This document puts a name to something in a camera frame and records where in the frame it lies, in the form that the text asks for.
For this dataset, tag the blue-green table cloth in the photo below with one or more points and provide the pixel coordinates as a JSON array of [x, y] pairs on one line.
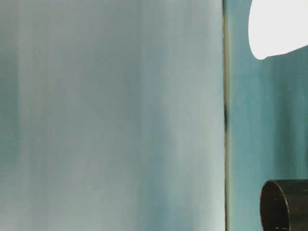
[[255, 120]]

